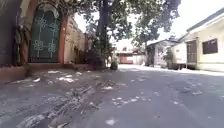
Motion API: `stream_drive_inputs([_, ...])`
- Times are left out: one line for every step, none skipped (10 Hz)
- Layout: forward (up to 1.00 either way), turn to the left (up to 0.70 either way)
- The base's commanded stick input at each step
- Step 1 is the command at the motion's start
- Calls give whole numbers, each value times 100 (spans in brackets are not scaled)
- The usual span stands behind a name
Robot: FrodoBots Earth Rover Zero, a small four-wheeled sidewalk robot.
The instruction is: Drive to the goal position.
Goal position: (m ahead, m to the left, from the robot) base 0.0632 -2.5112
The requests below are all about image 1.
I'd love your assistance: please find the red and white building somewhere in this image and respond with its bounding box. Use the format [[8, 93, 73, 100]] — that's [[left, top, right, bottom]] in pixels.
[[114, 39, 148, 66]]

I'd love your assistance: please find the large tree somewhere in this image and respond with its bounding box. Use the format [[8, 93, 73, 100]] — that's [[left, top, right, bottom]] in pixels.
[[58, 0, 183, 70]]

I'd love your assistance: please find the grey concrete road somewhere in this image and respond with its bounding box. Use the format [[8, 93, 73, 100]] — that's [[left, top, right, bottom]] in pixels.
[[0, 63, 224, 128]]

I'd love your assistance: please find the small grey house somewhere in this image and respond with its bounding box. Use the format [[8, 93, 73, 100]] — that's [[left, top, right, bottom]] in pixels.
[[145, 37, 179, 68]]

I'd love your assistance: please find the cream house with dark window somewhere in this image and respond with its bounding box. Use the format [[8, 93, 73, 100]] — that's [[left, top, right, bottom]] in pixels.
[[170, 7, 224, 72]]

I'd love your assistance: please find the raised concrete kerb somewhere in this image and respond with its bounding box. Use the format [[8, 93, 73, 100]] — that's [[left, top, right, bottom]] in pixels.
[[0, 62, 98, 84]]

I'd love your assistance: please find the brick wall with green gate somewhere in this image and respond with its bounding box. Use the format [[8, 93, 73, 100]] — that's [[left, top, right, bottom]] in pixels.
[[0, 0, 91, 68]]

